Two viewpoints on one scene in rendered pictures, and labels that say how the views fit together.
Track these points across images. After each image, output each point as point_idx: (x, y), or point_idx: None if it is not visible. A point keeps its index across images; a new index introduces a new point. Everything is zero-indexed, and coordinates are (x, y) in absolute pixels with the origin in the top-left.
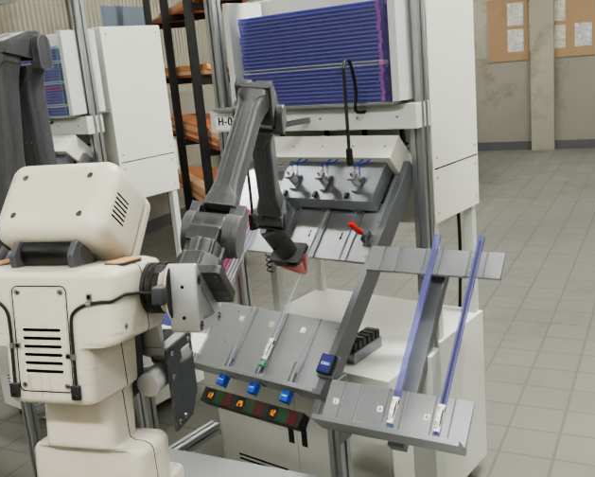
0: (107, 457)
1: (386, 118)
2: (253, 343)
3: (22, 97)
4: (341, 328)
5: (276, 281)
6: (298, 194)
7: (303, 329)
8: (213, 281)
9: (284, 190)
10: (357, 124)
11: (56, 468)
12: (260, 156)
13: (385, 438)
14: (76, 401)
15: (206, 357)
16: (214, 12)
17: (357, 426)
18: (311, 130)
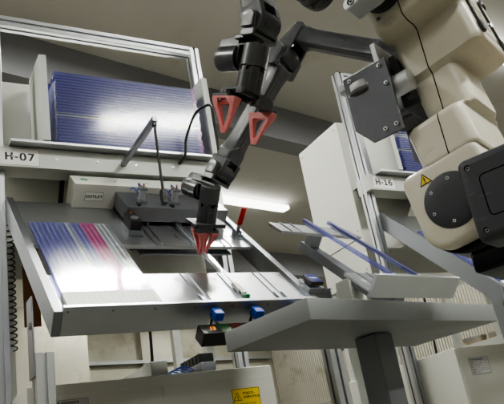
0: (492, 126)
1: (198, 170)
2: (213, 290)
3: None
4: (286, 271)
5: (14, 365)
6: (153, 206)
7: (251, 278)
8: None
9: (137, 202)
10: (172, 172)
11: (477, 123)
12: (273, 93)
13: (414, 292)
14: None
15: None
16: (1, 66)
17: (407, 276)
18: (127, 173)
